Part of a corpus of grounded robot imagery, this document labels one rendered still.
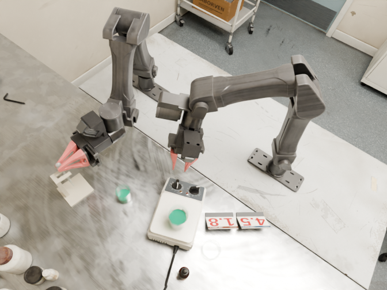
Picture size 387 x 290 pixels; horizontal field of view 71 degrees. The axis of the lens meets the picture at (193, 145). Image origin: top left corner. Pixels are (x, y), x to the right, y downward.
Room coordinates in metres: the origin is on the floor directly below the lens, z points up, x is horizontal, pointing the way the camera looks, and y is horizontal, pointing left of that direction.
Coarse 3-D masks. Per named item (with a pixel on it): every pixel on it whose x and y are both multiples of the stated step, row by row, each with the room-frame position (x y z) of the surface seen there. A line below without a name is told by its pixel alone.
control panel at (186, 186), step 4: (172, 180) 0.36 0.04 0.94; (168, 184) 0.34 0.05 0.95; (184, 184) 0.36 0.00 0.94; (188, 184) 0.36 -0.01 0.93; (192, 184) 0.36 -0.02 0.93; (168, 188) 0.32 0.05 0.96; (172, 188) 0.33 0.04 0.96; (184, 188) 0.34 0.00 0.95; (188, 188) 0.34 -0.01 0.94; (200, 188) 0.35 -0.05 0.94; (172, 192) 0.31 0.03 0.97; (176, 192) 0.31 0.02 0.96; (180, 192) 0.32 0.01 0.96; (184, 192) 0.32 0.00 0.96; (188, 192) 0.32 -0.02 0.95; (200, 192) 0.34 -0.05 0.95; (188, 196) 0.31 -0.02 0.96; (192, 196) 0.31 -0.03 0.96; (196, 196) 0.32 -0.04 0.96; (200, 196) 0.32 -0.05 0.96; (200, 200) 0.30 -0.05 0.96
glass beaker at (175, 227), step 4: (176, 204) 0.24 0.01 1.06; (180, 204) 0.24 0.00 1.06; (172, 208) 0.23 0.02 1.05; (176, 208) 0.24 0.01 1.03; (180, 208) 0.24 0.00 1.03; (184, 208) 0.24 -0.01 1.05; (168, 212) 0.22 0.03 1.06; (188, 212) 0.23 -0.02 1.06; (168, 216) 0.21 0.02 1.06; (188, 216) 0.22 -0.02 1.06; (168, 220) 0.21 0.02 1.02; (168, 224) 0.20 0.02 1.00; (172, 224) 0.19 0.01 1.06; (176, 224) 0.19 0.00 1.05; (180, 224) 0.19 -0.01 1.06; (184, 224) 0.21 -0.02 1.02; (172, 228) 0.19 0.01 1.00; (176, 228) 0.19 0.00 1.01; (180, 228) 0.20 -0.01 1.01
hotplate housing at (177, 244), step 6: (168, 180) 0.36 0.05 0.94; (162, 192) 0.30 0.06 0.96; (168, 192) 0.31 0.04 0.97; (204, 192) 0.34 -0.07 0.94; (198, 222) 0.24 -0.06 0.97; (150, 234) 0.18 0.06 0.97; (156, 234) 0.18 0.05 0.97; (156, 240) 0.17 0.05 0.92; (162, 240) 0.17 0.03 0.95; (168, 240) 0.17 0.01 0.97; (174, 240) 0.17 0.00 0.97; (174, 246) 0.17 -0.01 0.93; (180, 246) 0.17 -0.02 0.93; (186, 246) 0.17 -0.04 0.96; (174, 252) 0.15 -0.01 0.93
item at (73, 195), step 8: (56, 176) 0.26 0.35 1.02; (64, 176) 0.27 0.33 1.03; (80, 176) 0.32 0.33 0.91; (56, 184) 0.24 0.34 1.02; (64, 184) 0.29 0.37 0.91; (80, 184) 0.30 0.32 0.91; (88, 184) 0.30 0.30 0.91; (64, 192) 0.25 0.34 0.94; (72, 192) 0.27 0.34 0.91; (80, 192) 0.27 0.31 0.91; (88, 192) 0.28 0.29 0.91; (72, 200) 0.24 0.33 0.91; (80, 200) 0.25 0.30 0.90
